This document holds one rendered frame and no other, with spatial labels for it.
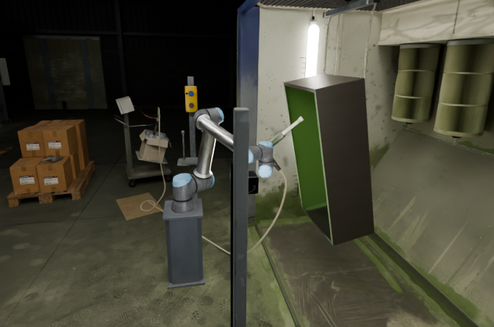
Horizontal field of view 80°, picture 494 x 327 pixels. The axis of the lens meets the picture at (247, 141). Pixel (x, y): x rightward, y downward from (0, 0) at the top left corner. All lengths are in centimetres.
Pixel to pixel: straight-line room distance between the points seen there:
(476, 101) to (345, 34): 130
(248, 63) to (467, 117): 186
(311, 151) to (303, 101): 46
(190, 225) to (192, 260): 31
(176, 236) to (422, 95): 252
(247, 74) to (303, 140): 85
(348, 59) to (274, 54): 79
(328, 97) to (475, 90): 120
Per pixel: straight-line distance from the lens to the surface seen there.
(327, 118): 203
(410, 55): 320
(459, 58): 278
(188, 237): 250
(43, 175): 453
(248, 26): 296
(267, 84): 300
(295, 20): 309
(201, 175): 241
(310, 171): 279
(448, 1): 288
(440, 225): 301
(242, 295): 132
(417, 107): 323
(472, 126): 284
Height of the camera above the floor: 179
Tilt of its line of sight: 15 degrees down
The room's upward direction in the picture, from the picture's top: 1 degrees clockwise
